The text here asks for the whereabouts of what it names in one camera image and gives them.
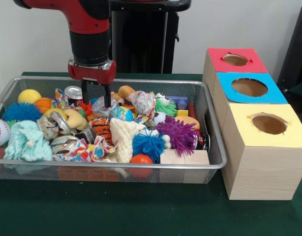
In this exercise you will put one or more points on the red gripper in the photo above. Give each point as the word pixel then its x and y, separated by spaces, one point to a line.
pixel 92 73

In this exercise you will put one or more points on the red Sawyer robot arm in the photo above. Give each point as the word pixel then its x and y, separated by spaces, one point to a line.
pixel 90 37

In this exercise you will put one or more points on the shallow mesh bin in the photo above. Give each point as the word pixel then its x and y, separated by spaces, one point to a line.
pixel 42 174

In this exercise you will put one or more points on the wooden box with three holes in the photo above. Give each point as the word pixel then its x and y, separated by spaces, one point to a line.
pixel 264 172

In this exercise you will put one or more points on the black soda can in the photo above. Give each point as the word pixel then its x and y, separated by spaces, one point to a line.
pixel 72 93

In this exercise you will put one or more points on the globe print ball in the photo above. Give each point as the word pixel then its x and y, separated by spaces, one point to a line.
pixel 121 113

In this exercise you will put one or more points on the yellow ball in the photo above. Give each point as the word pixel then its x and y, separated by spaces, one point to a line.
pixel 29 96

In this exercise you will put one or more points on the small soccer ball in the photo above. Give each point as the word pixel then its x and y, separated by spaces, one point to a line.
pixel 160 118

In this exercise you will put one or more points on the green spiky ball with eyes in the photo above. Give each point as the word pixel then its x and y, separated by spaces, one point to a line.
pixel 165 105

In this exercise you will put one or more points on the blue spiky ball with eyes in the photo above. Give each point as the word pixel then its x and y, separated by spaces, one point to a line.
pixel 148 145

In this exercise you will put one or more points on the smooth orange ball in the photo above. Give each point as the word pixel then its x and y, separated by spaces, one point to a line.
pixel 141 159

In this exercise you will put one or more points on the mint green cloth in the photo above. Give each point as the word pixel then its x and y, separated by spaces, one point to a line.
pixel 28 145

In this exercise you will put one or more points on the purple spiky ball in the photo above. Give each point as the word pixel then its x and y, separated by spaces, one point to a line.
pixel 180 135

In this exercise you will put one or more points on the dark green table cloth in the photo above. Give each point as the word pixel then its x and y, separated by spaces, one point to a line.
pixel 116 211

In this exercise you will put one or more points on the green covered side table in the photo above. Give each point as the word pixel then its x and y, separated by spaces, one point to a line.
pixel 301 89

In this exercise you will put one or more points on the black upright stand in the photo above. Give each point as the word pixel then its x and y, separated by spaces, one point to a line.
pixel 296 49

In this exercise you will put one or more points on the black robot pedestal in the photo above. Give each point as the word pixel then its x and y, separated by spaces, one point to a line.
pixel 146 49

